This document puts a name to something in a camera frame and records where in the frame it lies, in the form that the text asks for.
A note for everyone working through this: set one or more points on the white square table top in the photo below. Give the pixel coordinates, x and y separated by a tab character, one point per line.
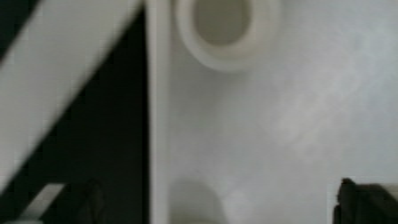
265	134

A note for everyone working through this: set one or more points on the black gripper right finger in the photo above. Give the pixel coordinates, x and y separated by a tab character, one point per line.
366	204

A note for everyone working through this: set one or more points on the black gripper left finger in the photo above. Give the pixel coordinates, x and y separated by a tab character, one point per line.
78	207

